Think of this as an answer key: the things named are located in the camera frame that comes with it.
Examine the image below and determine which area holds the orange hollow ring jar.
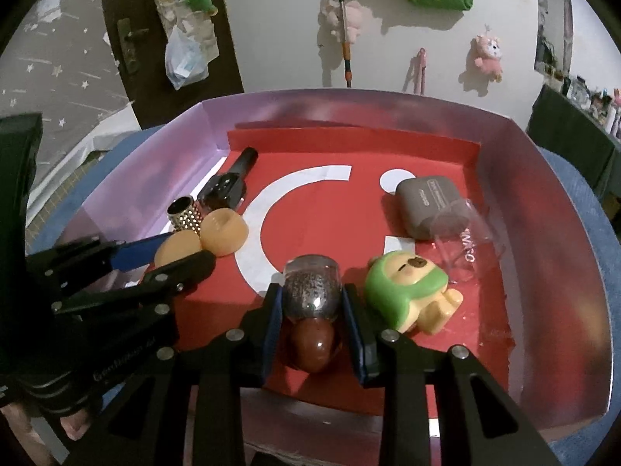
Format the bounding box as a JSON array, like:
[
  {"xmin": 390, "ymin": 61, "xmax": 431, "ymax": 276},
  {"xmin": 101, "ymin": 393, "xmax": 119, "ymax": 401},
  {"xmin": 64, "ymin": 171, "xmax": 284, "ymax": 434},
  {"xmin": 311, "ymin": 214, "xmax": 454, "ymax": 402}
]
[{"xmin": 199, "ymin": 208, "xmax": 250, "ymax": 257}]

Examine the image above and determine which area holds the person's left hand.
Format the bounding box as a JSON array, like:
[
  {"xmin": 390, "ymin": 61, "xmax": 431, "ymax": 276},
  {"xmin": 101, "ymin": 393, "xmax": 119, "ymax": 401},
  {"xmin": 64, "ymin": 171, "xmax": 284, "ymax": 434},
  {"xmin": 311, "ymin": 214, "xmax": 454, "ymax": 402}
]
[{"xmin": 1, "ymin": 402, "xmax": 92, "ymax": 465}]

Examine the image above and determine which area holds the dark green covered table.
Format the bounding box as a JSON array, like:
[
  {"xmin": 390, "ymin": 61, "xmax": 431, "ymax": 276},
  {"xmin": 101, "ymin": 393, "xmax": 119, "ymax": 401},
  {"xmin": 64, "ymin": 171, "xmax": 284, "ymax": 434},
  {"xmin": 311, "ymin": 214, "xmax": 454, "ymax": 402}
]
[{"xmin": 526, "ymin": 85, "xmax": 620, "ymax": 198}]

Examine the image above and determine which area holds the orange handled mop stick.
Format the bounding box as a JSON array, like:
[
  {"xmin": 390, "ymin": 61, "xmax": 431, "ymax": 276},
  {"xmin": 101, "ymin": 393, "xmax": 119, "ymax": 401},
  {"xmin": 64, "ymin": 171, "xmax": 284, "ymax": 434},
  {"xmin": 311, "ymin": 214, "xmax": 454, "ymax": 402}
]
[{"xmin": 338, "ymin": 0, "xmax": 352, "ymax": 89}]

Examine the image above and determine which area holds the blue textured cushion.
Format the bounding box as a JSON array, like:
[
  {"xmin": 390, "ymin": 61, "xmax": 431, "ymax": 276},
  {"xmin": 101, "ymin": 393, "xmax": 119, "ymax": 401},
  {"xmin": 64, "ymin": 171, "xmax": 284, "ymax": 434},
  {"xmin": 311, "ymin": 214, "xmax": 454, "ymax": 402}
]
[{"xmin": 26, "ymin": 125, "xmax": 621, "ymax": 466}]

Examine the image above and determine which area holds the green bear figurine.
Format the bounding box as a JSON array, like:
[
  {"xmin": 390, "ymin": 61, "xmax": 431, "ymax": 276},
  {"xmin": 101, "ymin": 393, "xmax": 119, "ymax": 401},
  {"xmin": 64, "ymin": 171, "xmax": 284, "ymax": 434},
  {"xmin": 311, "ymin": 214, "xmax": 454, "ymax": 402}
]
[{"xmin": 364, "ymin": 250, "xmax": 463, "ymax": 336}]

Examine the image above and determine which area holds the pink hanger on wall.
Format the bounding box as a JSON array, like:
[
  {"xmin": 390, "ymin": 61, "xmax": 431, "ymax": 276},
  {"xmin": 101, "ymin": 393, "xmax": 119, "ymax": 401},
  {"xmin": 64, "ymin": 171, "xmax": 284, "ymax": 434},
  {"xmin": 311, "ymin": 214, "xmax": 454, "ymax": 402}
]
[{"xmin": 405, "ymin": 47, "xmax": 426, "ymax": 96}]

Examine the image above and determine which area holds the silver studded cylinder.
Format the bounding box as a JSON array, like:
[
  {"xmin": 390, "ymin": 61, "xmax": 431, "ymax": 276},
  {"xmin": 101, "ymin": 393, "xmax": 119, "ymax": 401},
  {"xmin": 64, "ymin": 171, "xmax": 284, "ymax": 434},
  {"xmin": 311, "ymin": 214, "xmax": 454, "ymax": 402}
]
[{"xmin": 166, "ymin": 195, "xmax": 203, "ymax": 235}]

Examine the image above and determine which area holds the grey eye shadow case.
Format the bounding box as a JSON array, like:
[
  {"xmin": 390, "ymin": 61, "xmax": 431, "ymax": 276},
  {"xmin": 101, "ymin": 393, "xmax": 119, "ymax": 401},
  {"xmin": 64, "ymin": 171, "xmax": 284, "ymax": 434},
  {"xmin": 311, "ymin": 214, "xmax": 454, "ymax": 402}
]
[{"xmin": 395, "ymin": 176, "xmax": 465, "ymax": 241}]

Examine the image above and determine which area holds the orange round lid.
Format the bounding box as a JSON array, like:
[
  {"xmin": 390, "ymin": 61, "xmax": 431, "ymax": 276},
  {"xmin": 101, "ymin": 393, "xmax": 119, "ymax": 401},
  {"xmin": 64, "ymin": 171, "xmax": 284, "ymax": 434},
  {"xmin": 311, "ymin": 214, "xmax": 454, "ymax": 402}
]
[{"xmin": 154, "ymin": 230, "xmax": 202, "ymax": 267}]

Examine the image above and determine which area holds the purple cardboard tray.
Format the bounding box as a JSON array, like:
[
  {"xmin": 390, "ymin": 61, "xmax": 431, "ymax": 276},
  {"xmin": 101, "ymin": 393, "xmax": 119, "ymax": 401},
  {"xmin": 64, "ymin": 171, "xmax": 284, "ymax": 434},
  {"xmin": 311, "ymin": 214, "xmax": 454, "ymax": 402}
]
[{"xmin": 61, "ymin": 89, "xmax": 611, "ymax": 440}]

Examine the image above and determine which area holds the light pink plush toy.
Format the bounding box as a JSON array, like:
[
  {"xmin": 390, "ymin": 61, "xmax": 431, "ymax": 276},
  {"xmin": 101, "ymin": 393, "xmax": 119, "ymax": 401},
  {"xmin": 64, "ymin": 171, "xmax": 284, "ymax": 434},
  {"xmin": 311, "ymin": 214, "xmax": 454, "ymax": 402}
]
[{"xmin": 321, "ymin": 0, "xmax": 368, "ymax": 44}]

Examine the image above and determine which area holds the white plastic bag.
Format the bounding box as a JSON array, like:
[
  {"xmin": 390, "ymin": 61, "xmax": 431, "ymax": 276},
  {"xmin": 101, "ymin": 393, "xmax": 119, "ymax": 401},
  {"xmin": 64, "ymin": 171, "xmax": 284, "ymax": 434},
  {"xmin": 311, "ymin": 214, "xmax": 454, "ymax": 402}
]
[{"xmin": 164, "ymin": 25, "xmax": 208, "ymax": 90}]

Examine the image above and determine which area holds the dark wooden door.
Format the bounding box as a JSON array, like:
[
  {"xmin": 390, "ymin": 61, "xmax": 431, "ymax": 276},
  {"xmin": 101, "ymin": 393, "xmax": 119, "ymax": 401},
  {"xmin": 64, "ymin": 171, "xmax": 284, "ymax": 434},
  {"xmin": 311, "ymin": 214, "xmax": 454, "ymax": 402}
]
[{"xmin": 102, "ymin": 0, "xmax": 243, "ymax": 127}]

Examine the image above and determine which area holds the black star nail polish bottle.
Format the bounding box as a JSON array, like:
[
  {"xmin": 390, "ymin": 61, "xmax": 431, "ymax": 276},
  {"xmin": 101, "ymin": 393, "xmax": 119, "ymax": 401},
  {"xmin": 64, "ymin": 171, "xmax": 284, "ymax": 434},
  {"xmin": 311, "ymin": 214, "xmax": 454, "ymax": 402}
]
[{"xmin": 197, "ymin": 147, "xmax": 259, "ymax": 214}]

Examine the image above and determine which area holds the clear plastic cup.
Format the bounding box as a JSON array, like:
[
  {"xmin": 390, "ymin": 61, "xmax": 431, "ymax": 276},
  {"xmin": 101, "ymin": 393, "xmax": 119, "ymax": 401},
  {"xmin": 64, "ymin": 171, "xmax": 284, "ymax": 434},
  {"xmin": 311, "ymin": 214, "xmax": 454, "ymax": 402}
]
[{"xmin": 429, "ymin": 199, "xmax": 504, "ymax": 284}]

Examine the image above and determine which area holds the glitter bottle with brown cap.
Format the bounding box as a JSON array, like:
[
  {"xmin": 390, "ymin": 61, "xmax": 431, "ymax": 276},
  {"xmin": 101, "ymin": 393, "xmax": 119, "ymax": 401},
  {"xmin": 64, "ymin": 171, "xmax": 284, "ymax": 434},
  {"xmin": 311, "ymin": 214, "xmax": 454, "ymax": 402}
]
[{"xmin": 283, "ymin": 255, "xmax": 342, "ymax": 374}]

